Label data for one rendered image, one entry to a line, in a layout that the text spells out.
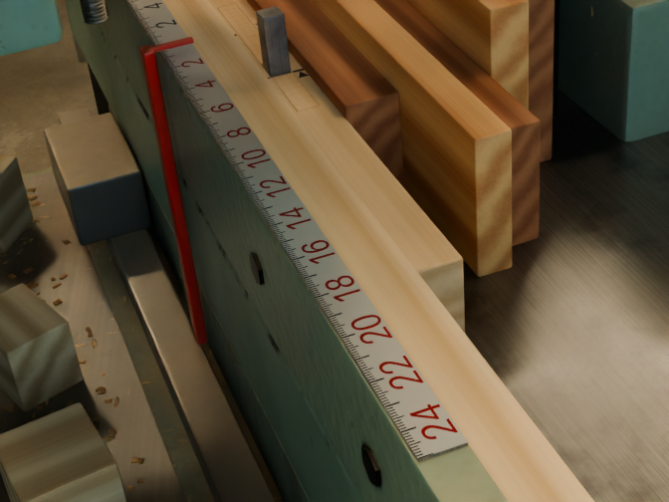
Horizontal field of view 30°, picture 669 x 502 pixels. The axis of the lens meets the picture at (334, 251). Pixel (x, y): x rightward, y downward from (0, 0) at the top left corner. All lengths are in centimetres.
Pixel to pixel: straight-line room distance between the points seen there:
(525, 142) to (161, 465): 21
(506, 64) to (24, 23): 18
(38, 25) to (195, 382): 20
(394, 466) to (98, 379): 29
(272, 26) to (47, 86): 222
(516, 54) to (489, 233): 7
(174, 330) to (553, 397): 23
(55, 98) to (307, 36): 214
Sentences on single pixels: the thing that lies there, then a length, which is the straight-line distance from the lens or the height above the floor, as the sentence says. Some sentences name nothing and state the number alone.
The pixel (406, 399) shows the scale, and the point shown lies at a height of 96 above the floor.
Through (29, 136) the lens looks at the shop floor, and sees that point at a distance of 252.
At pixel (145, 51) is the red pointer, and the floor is 96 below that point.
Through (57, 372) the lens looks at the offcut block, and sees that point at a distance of 57.
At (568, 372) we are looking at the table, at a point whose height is 90.
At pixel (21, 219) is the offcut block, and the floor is 81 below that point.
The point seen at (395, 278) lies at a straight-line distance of 36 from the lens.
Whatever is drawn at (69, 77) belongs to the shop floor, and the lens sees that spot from 272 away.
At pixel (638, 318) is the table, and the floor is 90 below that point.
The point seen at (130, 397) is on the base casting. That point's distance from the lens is 57.
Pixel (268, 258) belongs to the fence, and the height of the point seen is 94.
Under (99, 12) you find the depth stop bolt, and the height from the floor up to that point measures 96.
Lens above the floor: 117
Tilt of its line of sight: 35 degrees down
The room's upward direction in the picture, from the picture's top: 6 degrees counter-clockwise
